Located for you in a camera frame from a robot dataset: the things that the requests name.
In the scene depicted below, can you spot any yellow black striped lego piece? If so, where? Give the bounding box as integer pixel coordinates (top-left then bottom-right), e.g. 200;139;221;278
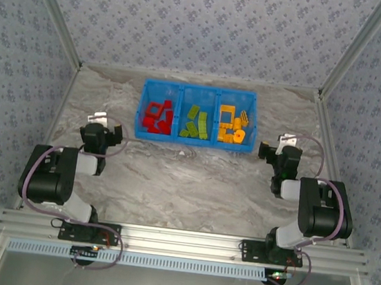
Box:
238;109;252;127

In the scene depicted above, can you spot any red lego window frame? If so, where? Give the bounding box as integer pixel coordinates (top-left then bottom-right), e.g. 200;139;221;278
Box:
144;100;164;119

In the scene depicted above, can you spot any blue plastic bin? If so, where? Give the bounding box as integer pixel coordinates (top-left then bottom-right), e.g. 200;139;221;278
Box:
211;86;264;154
131;77;185;144
173;81;223;149

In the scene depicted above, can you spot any small controller board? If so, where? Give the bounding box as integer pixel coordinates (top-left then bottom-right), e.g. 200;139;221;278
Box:
70;244;100;261
265;268;290;285

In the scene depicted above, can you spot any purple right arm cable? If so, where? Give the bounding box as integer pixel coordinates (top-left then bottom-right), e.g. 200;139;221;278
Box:
265;132;355;285

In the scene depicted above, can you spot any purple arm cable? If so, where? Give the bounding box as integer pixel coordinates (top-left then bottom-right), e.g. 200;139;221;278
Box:
10;106;140;276
265;132;355;285

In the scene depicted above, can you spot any aluminium side rail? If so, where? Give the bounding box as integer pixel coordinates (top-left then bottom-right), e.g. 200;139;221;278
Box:
298;91;373;250
13;59;82;217

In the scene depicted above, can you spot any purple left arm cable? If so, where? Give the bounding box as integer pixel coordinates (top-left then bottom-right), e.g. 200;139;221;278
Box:
10;106;140;276

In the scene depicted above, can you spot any aluminium back rail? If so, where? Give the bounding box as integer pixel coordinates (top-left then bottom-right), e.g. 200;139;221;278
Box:
79;60;322;97

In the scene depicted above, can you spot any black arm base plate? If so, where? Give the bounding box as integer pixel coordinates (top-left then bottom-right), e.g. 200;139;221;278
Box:
57;216;123;248
239;239;306;270

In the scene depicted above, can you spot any wide aluminium front rail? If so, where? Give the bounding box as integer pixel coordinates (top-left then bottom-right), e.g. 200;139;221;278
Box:
0;206;372;279

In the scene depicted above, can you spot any white slotted cable duct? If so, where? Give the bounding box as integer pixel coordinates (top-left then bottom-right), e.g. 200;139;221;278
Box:
6;236;270;284

